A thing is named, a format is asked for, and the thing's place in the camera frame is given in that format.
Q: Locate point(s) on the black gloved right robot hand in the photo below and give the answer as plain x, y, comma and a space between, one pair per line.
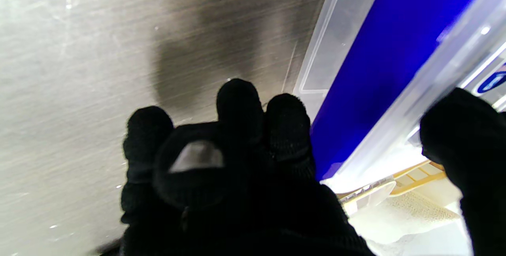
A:
237, 192

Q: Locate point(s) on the clear container with blue clips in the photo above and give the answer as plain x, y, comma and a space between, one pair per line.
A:
375, 62

